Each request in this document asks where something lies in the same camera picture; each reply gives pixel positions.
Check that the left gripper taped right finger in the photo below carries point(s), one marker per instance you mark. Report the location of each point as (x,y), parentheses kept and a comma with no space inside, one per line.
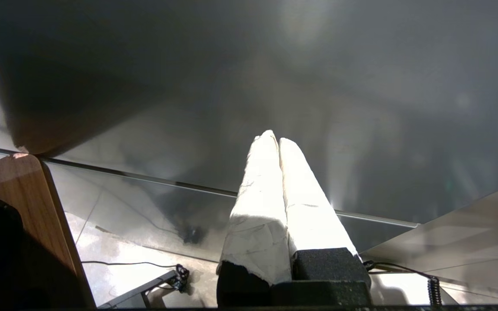
(314,233)

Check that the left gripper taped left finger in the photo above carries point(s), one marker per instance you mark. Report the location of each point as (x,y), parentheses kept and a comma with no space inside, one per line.
(257,224)

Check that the glossy grey plinth panel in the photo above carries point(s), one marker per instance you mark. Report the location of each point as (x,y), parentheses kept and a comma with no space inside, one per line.
(136,207)

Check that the thin metal trim strip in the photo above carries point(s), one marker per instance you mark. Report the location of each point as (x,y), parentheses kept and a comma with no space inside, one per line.
(145,176)

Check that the black metal stand leg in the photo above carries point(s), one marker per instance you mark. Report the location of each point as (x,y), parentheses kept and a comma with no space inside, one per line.
(145,291)

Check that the glossy dark cabinet front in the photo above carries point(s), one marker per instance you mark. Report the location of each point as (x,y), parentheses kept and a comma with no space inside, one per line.
(361,86)

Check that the grey-beige flat panel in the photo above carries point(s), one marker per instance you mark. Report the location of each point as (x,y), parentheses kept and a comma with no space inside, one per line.
(469,237)

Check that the brown wooden board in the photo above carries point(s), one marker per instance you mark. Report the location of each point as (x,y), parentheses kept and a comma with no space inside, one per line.
(37,194)

